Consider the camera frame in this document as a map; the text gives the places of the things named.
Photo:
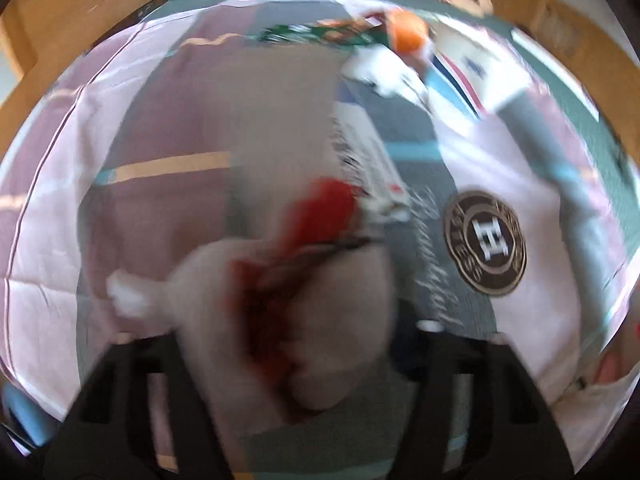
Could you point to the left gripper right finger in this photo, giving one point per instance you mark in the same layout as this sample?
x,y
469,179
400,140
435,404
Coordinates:
x,y
511,433

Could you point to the wooden bunk bed frame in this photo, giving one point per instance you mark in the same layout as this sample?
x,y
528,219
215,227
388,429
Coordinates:
x,y
594,39

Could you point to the green bed mat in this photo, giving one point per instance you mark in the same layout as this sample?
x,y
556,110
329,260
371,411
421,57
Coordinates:
x,y
599,134

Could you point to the white blue striped packet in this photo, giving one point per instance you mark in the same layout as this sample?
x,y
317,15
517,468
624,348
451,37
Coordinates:
x,y
476,80

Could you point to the pink grey striped blanket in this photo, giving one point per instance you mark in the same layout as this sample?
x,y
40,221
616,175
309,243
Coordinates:
x,y
186,130

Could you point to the red snack wrapper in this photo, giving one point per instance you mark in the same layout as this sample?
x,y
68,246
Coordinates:
x,y
264,289

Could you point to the white printed paper packet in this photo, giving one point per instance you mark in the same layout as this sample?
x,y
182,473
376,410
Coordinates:
x,y
381,193

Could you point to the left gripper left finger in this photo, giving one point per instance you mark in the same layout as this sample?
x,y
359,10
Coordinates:
x,y
107,434

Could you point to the white plastic bag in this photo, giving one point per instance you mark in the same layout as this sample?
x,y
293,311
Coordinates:
x,y
342,324

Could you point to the dark green snack packet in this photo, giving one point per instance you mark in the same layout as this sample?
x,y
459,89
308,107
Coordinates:
x,y
357,32

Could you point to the orange wrapper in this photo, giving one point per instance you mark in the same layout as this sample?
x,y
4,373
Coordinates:
x,y
406,31

